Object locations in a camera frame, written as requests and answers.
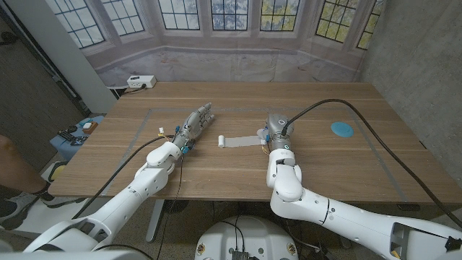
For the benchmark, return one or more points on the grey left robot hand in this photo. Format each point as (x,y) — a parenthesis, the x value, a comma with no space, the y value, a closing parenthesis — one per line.
(193,125)

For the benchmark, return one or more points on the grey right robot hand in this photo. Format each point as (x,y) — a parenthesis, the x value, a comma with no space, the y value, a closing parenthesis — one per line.
(278,130)

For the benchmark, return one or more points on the white gauze bandage strip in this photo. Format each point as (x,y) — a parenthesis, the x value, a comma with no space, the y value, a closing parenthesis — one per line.
(242,141)

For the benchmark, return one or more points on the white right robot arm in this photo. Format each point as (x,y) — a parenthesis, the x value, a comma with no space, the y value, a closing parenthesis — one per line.
(346,220)

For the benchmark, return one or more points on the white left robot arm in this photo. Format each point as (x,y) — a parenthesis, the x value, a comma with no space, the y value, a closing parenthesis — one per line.
(122,206)

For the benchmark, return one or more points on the blue disk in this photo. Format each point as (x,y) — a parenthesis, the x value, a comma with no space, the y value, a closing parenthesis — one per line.
(342,129)

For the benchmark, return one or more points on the white power strip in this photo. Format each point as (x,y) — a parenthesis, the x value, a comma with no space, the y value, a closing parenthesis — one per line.
(141,81)

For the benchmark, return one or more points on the printed window backdrop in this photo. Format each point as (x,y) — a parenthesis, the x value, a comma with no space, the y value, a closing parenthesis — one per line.
(231,65)

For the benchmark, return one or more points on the black round fan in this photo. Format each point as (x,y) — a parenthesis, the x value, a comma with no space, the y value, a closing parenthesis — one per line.
(176,206)

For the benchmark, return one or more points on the grey metal table leg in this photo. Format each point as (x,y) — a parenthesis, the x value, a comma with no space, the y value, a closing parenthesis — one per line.
(155,220)

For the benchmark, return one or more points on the brown wooden box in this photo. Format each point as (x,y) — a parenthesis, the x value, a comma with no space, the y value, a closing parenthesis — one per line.
(90,128)

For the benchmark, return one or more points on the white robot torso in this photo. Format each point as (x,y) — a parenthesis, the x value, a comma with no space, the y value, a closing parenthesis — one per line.
(249,234)

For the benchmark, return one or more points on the black remote control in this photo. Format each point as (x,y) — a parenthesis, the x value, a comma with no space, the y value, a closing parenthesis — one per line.
(66,135)

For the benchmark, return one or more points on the yellow and black floor item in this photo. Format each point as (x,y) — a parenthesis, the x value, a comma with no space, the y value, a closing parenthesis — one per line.
(57,170)

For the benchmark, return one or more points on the grey sneaker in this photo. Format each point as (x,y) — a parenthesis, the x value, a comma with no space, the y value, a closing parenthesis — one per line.
(61,201)
(14,213)

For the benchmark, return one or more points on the white floor mat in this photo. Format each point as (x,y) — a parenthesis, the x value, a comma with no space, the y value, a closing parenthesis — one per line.
(39,216)

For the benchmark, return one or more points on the person's bare leg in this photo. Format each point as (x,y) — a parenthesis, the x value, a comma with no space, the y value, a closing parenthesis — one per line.
(14,166)

